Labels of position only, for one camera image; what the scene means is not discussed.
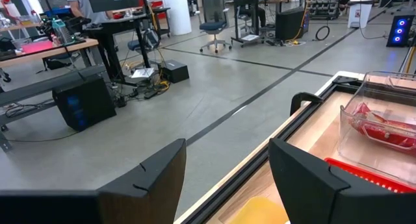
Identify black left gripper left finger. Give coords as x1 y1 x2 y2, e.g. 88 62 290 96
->
0 138 187 224

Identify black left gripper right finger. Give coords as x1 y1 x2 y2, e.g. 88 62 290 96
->
268 138 416 224

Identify plastic-wrapped red meat pack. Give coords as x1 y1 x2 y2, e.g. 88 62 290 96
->
349 102 416 149

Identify red plastic basket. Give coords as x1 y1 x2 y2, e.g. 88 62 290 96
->
324 157 416 194

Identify clear plastic bin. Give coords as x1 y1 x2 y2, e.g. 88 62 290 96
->
337 71 416 186

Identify yellow translucent plastic bin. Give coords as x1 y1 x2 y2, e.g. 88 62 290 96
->
229 196 290 224

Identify black computer tower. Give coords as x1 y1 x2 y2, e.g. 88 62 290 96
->
52 76 117 132
275 6 306 42

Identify white paper sheet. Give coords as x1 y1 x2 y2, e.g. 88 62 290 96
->
131 67 155 79

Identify black box on floor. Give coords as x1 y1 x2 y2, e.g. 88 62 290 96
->
161 59 190 84

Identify wooden workbench grey legs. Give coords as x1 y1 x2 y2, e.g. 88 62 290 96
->
0 38 108 153

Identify red mat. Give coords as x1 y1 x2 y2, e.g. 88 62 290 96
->
21 40 55 55

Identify dark blue office chair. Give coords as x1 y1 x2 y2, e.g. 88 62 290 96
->
127 29 162 53

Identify blue-lit computer tower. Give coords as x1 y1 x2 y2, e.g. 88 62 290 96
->
385 14 415 48

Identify white trash bin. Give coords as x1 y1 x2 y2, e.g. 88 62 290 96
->
346 0 376 29

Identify parts rack red bins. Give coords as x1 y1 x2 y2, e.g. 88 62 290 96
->
307 0 341 20

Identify person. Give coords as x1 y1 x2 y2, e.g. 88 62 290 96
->
66 0 113 23

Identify black computer monitor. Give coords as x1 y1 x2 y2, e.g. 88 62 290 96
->
85 0 140 13

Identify black desk wooden top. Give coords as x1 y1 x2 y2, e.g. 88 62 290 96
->
230 0 306 48

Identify grey mesh office chair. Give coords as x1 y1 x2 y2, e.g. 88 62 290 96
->
198 0 233 55

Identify white round pillar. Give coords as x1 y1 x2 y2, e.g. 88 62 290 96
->
161 0 192 36

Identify black table edge handle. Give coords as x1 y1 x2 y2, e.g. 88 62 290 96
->
289 92 324 116

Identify black cable coil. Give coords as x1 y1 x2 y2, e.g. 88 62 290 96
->
315 25 331 42

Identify teal handled metal grater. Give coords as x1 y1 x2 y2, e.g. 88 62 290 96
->
51 18 75 45

